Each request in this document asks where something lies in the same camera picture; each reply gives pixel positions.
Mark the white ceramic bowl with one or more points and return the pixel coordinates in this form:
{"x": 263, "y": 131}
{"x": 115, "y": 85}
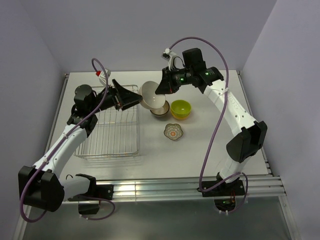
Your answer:
{"x": 151, "y": 100}

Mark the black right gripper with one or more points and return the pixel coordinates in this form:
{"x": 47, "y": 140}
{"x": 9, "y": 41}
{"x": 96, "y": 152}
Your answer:
{"x": 166, "y": 85}

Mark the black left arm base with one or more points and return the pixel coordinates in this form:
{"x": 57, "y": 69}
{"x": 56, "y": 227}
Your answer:
{"x": 89, "y": 203}

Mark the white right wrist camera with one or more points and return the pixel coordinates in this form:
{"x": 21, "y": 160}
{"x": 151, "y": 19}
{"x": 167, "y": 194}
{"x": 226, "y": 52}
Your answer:
{"x": 170, "y": 56}

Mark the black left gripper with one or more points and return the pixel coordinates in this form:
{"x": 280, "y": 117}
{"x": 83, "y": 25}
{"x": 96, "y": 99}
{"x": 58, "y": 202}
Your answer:
{"x": 122, "y": 98}

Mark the dark patterned ceramic bowl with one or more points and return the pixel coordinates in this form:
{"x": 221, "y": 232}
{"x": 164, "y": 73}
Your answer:
{"x": 162, "y": 111}

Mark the metal wire dish rack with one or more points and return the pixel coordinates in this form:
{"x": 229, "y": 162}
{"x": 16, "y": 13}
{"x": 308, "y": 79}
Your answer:
{"x": 110, "y": 133}

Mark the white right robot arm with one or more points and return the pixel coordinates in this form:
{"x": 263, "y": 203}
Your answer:
{"x": 248, "y": 134}

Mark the lime green plastic bowl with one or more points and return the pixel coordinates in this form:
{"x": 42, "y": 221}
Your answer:
{"x": 180, "y": 107}

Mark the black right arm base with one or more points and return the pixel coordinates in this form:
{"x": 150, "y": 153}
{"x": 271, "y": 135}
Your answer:
{"x": 222, "y": 188}

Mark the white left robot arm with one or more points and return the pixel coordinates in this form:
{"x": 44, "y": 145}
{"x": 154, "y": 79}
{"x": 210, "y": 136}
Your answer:
{"x": 39, "y": 185}

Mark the orange plastic bowl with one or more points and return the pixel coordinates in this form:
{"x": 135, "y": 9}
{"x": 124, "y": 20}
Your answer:
{"x": 180, "y": 118}

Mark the aluminium front rail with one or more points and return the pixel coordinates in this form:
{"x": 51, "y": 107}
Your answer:
{"x": 176, "y": 189}

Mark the small flower patterned dish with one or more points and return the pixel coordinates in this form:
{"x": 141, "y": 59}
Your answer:
{"x": 173, "y": 131}

